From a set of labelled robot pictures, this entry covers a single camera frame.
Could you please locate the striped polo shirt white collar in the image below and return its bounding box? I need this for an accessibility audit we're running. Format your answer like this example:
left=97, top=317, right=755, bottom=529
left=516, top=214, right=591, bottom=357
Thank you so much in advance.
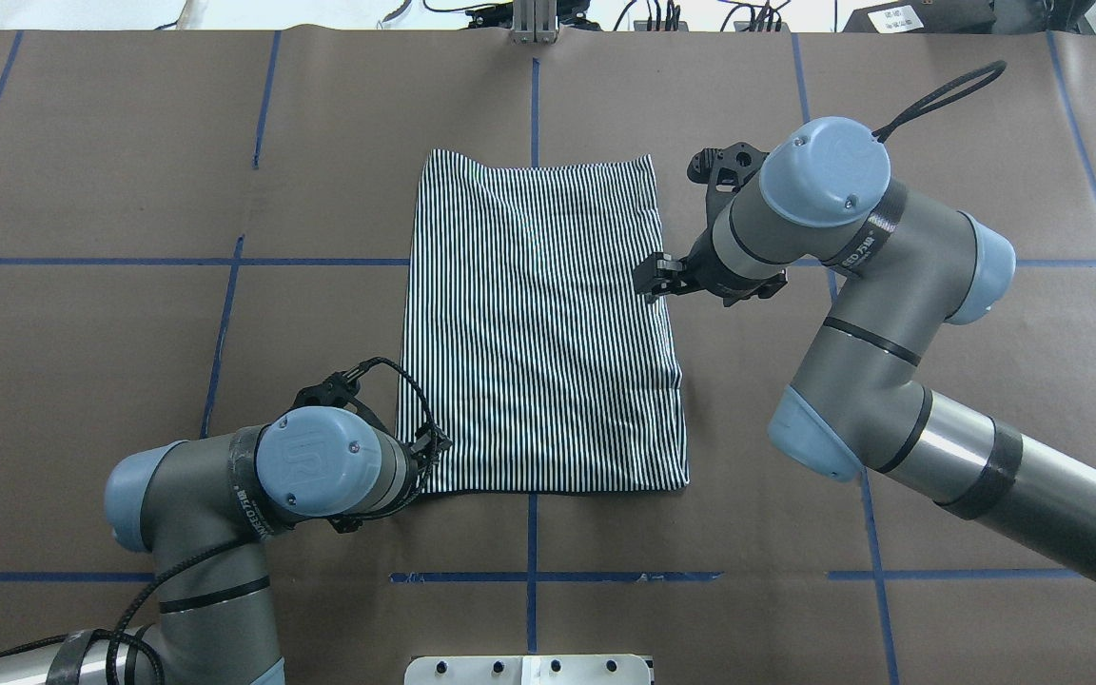
left=399, top=150, right=689, bottom=494

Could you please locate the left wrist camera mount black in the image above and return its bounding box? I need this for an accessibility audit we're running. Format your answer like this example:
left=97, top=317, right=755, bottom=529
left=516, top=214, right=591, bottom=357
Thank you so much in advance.
left=290, top=364, right=370, bottom=416

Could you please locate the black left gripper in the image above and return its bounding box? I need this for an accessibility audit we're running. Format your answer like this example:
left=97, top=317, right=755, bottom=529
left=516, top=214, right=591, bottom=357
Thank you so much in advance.
left=401, top=426, right=454, bottom=501

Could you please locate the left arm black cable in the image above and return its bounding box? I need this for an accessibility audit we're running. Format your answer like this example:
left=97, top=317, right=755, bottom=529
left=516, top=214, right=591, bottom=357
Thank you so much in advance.
left=0, top=357, right=444, bottom=685

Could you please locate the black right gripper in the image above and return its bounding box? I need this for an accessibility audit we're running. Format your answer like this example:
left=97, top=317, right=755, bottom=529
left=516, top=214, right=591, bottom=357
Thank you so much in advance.
left=633, top=228, right=749, bottom=302

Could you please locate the aluminium frame post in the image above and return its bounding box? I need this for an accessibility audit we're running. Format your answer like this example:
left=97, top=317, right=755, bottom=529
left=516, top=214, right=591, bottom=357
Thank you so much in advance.
left=510, top=0, right=559, bottom=45

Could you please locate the black box white label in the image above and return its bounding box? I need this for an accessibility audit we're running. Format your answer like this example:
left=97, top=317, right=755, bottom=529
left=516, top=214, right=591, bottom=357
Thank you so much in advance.
left=840, top=1, right=997, bottom=35

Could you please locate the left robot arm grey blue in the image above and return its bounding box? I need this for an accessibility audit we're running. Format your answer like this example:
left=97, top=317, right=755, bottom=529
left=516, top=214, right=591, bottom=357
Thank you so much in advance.
left=0, top=406, right=450, bottom=684

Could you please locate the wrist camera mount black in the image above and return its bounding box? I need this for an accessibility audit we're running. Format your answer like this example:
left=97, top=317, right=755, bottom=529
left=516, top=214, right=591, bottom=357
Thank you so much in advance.
left=290, top=364, right=370, bottom=416
left=686, top=142, right=767, bottom=225

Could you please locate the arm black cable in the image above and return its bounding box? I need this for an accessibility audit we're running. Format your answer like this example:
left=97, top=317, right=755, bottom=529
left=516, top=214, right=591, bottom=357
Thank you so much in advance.
left=871, top=60, right=1008, bottom=144
left=0, top=357, right=444, bottom=685

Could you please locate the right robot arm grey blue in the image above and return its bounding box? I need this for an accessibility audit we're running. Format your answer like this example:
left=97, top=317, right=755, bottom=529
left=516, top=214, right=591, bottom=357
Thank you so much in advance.
left=632, top=117, right=1096, bottom=582

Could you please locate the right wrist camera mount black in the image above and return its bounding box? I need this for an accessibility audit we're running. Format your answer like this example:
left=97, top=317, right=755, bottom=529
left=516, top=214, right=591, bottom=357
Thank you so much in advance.
left=686, top=142, right=767, bottom=225

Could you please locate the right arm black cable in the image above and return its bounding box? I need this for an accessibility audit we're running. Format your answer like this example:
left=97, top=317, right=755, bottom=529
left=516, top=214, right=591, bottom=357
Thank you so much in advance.
left=871, top=60, right=1008, bottom=144

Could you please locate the white pedestal column base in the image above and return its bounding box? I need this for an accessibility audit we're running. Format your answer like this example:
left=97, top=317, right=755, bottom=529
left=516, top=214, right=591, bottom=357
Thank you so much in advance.
left=403, top=654, right=657, bottom=684

